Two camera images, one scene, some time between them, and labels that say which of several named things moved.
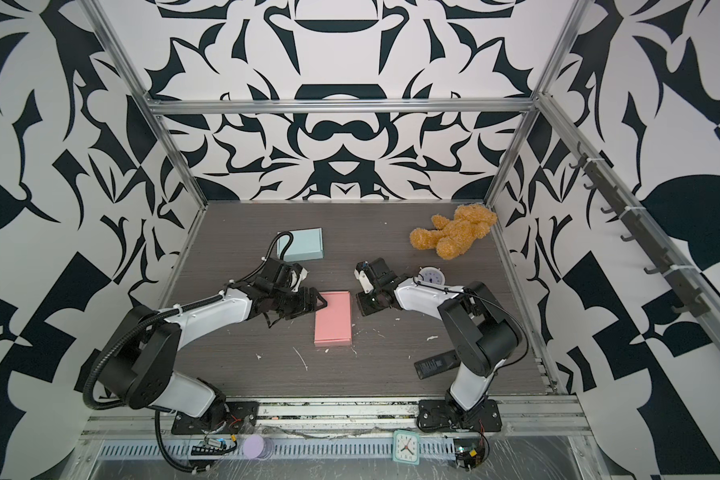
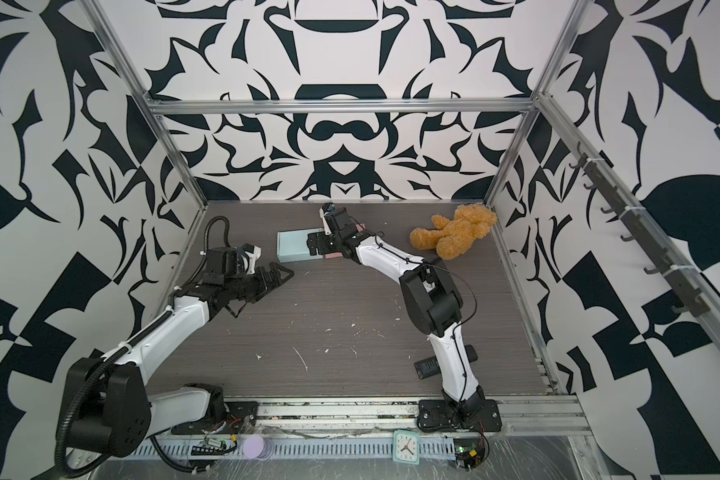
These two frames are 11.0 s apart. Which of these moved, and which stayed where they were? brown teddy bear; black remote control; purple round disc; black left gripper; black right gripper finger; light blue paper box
Moved: black left gripper; black right gripper finger
Stayed: light blue paper box; brown teddy bear; black remote control; purple round disc
